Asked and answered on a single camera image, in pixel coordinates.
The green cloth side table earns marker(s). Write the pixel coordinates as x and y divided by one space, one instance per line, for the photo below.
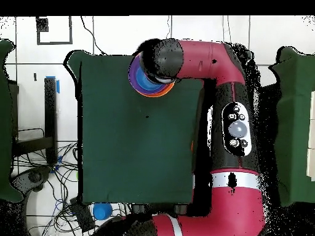
295 123
5 123

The black frame with blue tape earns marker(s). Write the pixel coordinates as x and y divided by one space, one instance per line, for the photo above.
50 110

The orange plastic bowl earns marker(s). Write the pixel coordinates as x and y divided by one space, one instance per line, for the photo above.
157 95

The beige boxes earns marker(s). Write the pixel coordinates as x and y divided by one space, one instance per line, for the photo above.
312 147

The dark grey office chair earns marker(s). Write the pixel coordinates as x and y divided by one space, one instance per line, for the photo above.
34 177

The blue plastic bowl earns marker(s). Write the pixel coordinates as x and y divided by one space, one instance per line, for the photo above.
144 83

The blue plastic cup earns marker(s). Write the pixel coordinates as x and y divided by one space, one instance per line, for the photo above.
102 211

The purple plastic bowl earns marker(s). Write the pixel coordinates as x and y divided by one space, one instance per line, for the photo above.
133 76

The black furniture panel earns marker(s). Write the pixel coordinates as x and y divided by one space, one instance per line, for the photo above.
13 110

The black box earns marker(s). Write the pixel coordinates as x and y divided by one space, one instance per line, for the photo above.
82 216

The dark green tablecloth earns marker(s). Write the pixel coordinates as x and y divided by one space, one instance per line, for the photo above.
110 147

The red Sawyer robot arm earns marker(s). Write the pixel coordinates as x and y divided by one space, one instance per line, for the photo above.
221 196

